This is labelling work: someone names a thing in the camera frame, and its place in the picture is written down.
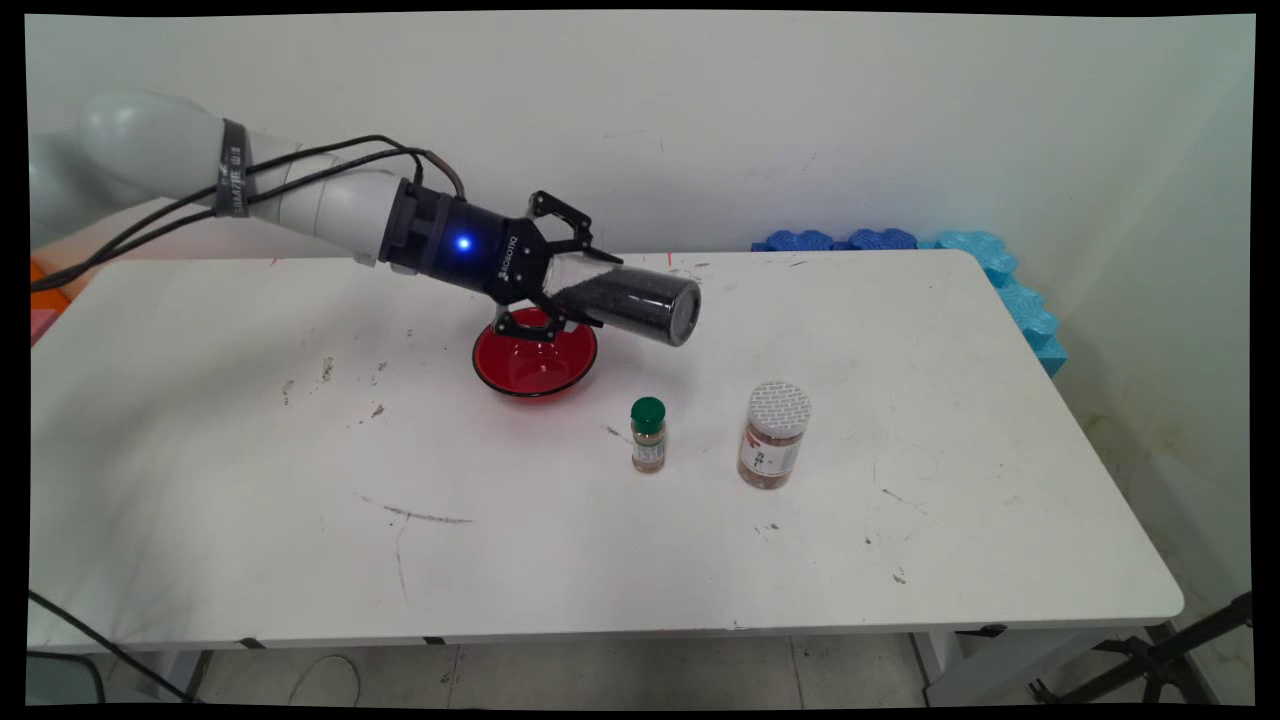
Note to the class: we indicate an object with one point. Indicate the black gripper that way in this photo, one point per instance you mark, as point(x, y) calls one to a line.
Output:
point(450, 240)

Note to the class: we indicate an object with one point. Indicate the clear jar of black seeds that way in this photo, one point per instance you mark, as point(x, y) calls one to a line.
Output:
point(640, 305)

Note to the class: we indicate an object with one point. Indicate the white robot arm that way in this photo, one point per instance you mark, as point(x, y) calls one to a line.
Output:
point(150, 140)

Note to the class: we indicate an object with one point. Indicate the red bowl with black rim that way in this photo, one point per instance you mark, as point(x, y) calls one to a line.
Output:
point(540, 370)

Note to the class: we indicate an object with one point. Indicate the small green-capped spice bottle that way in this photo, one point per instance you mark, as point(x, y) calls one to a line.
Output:
point(648, 440)

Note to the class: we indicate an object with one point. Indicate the dark blue foam mat piece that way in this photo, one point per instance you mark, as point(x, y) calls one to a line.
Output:
point(882, 240)
point(800, 241)

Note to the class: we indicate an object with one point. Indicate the white-lidded brown spice jar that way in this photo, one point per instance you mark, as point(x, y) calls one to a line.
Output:
point(770, 450)

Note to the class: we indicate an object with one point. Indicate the light blue foam mat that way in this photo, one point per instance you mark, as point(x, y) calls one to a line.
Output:
point(1030, 320)

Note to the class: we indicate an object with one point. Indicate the orange foam mat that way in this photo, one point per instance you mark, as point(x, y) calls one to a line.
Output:
point(42, 295)

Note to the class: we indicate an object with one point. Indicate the pink foam mat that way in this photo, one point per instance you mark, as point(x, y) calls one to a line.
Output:
point(40, 325)

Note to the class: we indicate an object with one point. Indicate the white table leg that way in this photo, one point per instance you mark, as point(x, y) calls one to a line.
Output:
point(178, 675)
point(990, 670)

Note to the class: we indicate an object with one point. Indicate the black tripod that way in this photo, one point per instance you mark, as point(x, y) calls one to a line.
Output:
point(1160, 660)

